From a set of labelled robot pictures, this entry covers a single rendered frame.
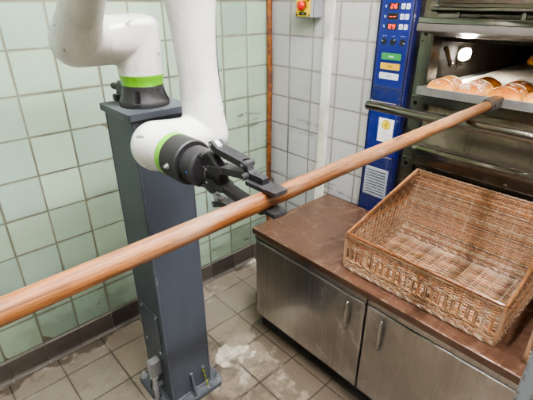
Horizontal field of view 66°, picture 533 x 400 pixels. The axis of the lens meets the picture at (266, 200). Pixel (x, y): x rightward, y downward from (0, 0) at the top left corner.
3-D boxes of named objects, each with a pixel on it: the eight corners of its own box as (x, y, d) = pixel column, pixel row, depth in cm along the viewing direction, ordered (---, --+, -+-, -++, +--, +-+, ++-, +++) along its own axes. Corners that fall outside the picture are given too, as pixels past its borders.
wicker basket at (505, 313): (406, 224, 184) (416, 166, 172) (548, 280, 147) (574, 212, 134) (339, 267, 154) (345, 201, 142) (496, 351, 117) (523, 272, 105)
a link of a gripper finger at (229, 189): (205, 176, 75) (204, 183, 76) (244, 205, 69) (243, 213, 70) (221, 171, 78) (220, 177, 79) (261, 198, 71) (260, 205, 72)
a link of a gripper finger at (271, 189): (258, 179, 70) (258, 175, 69) (288, 192, 65) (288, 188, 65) (244, 185, 68) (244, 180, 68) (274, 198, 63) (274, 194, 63)
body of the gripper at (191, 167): (208, 138, 81) (239, 150, 75) (211, 178, 84) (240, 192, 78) (176, 147, 76) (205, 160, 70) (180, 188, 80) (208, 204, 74)
